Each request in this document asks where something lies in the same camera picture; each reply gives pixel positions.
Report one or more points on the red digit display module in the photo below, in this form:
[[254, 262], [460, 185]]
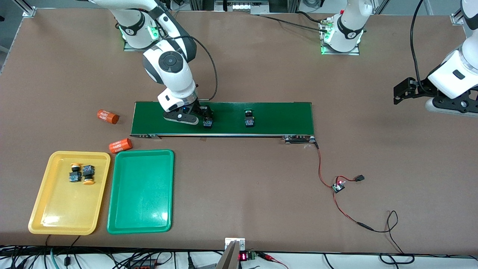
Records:
[[243, 256]]

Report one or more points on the red alligator clip lead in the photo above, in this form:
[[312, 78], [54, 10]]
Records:
[[267, 256]]

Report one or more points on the yellow plastic tray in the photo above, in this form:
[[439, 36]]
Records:
[[56, 209]]

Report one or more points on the grey camera pole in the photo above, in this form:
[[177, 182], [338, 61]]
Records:
[[228, 259]]

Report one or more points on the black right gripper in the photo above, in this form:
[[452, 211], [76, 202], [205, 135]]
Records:
[[200, 111]]

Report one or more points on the green push button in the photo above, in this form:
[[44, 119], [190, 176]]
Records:
[[249, 121], [208, 124]]

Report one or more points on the small motor controller board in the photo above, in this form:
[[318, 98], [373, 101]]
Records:
[[339, 186]]

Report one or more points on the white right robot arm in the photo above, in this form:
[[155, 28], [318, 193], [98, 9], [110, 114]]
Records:
[[170, 63]]

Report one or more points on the green plastic tray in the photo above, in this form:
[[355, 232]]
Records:
[[142, 190]]

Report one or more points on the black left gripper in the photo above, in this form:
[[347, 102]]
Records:
[[417, 89]]

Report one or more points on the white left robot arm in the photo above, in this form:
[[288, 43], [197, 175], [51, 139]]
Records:
[[452, 74]]

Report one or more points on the aluminium frame profile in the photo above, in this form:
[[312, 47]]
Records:
[[456, 18], [29, 11]]

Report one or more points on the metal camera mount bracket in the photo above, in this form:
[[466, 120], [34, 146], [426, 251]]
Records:
[[241, 242]]

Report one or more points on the orange 4680 cylinder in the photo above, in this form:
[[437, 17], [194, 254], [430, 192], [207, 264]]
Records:
[[107, 116], [120, 145]]

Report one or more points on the yellow push button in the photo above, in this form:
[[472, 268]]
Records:
[[75, 176], [88, 170]]

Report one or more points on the green conveyor belt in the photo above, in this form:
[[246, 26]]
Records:
[[280, 117]]

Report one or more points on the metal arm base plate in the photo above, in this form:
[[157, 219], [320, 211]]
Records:
[[340, 53], [161, 43]]

